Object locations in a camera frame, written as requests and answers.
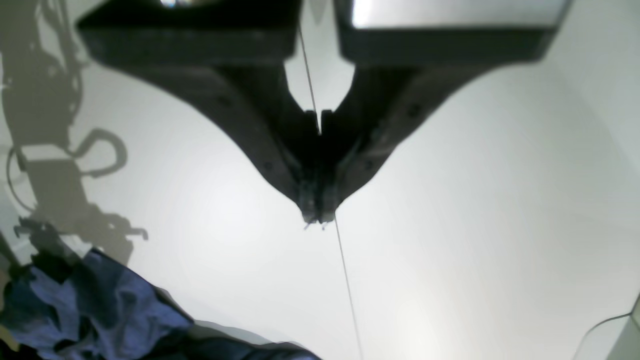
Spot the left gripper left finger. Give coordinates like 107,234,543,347
77,0,321,223

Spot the blue t-shirt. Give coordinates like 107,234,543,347
1,250,317,360

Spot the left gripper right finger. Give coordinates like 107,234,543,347
320,0,570,223

